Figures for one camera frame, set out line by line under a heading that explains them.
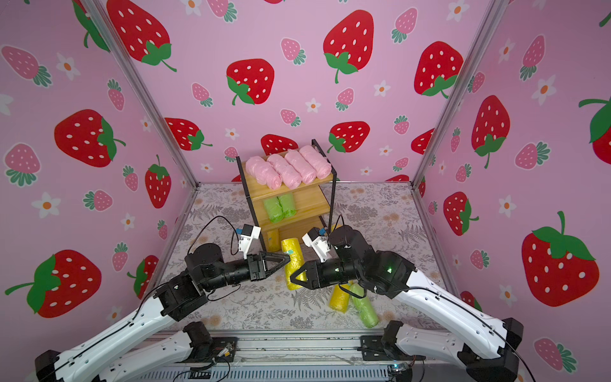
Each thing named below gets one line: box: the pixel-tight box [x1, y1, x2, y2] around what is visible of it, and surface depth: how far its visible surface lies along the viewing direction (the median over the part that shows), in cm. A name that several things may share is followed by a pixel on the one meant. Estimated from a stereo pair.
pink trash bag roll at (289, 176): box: [266, 153, 303, 191], surface depth 73 cm
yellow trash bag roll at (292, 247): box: [280, 237, 308, 291], surface depth 61 cm
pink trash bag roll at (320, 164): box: [299, 144, 332, 180], surface depth 76 cm
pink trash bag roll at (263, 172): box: [245, 155, 282, 191], surface depth 73 cm
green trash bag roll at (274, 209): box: [263, 196, 285, 223], surface depth 86 cm
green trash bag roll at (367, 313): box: [349, 282, 379, 328], surface depth 81 cm
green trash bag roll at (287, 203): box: [276, 192, 297, 218], surface depth 87 cm
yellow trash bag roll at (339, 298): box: [328, 280, 355, 314], surface depth 82 cm
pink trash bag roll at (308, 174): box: [284, 148, 318, 185], surface depth 75 cm
